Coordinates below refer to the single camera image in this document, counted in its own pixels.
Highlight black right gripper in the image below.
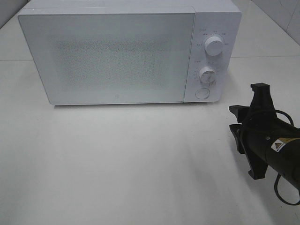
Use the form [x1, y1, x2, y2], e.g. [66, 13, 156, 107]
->
[229, 83, 277, 180]

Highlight round door release button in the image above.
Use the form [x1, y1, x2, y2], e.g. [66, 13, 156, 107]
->
[195, 88, 210, 99]

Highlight white timer knob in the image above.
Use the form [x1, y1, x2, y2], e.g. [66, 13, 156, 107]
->
[199, 67, 217, 84]

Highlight white microwave door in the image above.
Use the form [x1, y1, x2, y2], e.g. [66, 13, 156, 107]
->
[18, 13, 194, 105]

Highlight upper white power knob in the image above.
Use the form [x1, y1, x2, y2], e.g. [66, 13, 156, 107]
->
[204, 34, 225, 56]

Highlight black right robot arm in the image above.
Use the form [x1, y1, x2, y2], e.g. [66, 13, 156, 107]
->
[229, 83, 300, 188]

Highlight white microwave oven body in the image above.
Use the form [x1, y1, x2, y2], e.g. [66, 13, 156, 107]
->
[18, 0, 242, 105]

